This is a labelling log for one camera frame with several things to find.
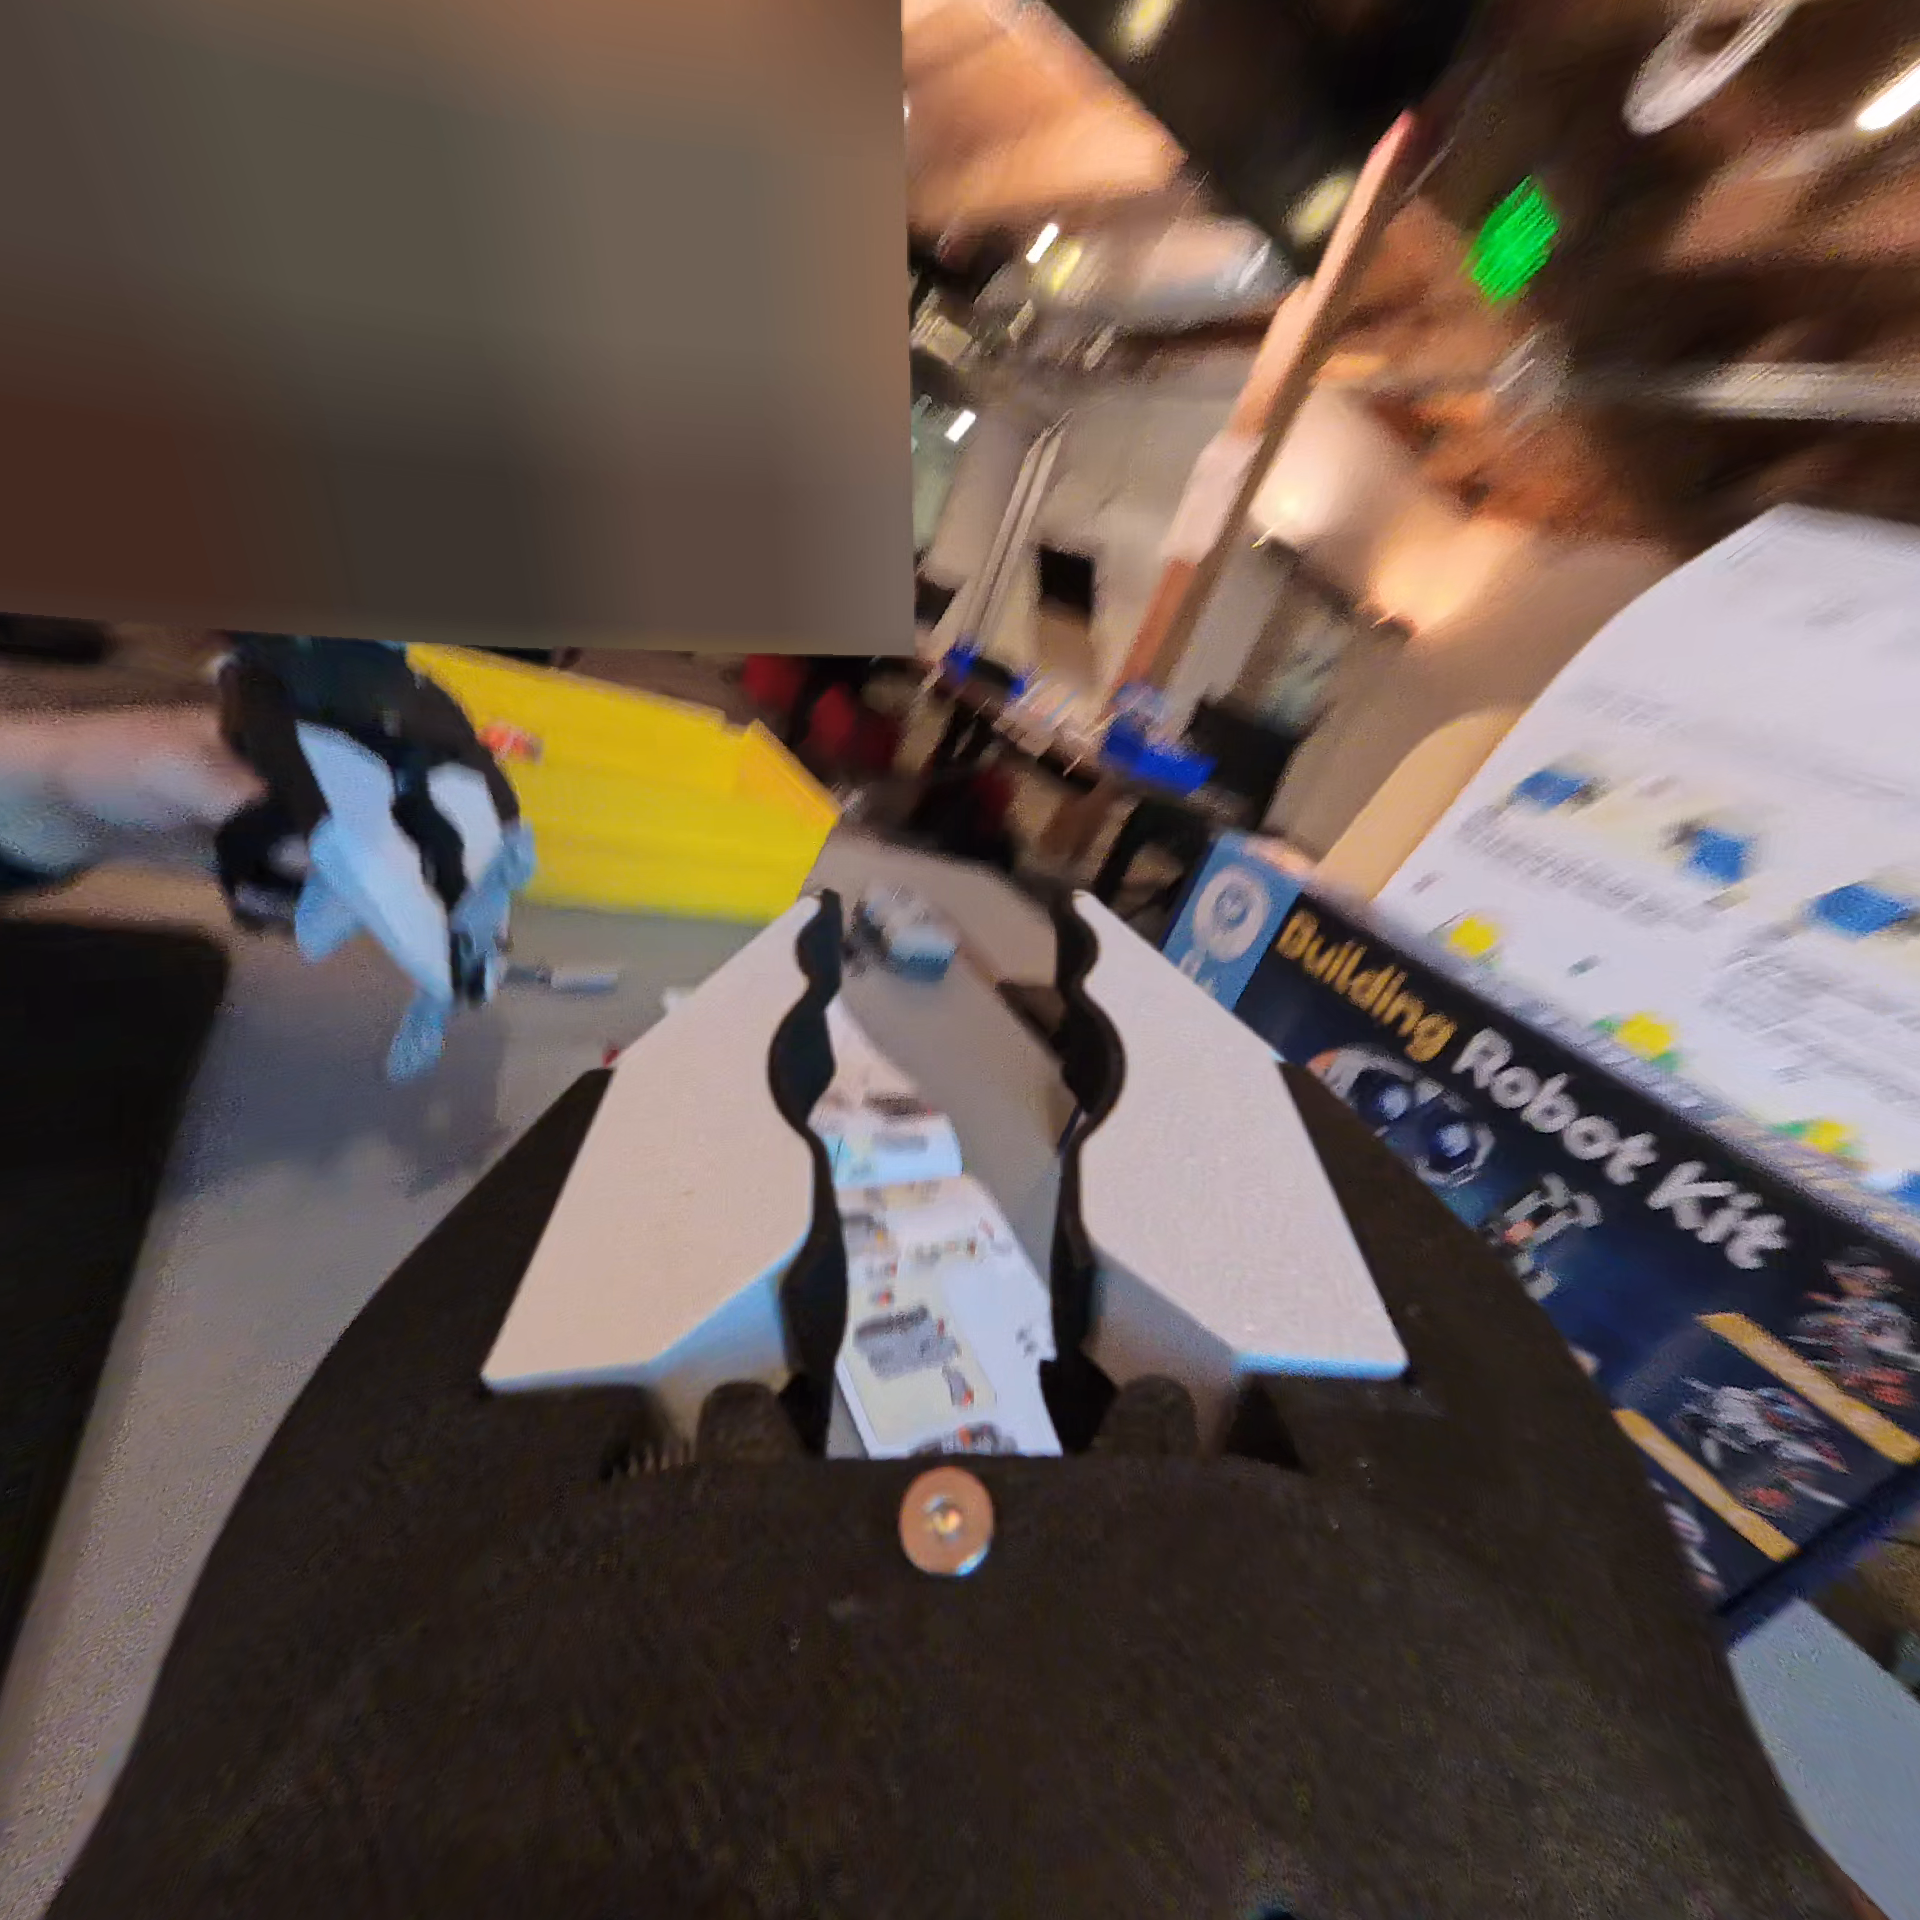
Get blue plastic bin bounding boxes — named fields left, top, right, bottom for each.
left=1100, top=704, right=1218, bottom=791

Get open instruction booklet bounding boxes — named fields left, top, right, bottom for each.
left=815, top=997, right=1058, bottom=1460

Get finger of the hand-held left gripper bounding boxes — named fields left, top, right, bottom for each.
left=289, top=727, right=461, bottom=997
left=426, top=772, right=534, bottom=1001

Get green exit sign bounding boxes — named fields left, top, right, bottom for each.
left=1461, top=175, right=1561, bottom=299

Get large white instruction sheet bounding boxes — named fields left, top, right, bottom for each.
left=1370, top=503, right=1920, bottom=1203

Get grey remote controller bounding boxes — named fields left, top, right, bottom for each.
left=851, top=882, right=964, bottom=986

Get robot kit box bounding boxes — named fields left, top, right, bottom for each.
left=1162, top=833, right=1920, bottom=1614

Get round ceiling fixture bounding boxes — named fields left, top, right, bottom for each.
left=1624, top=0, right=1803, bottom=137

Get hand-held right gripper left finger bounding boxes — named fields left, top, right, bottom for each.
left=481, top=893, right=850, bottom=1458

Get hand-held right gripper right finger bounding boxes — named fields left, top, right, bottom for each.
left=1041, top=888, right=1411, bottom=1458

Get grey desk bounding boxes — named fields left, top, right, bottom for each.
left=0, top=839, right=1920, bottom=1920

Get yellow plastic bin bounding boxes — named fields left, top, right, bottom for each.
left=406, top=648, right=842, bottom=923

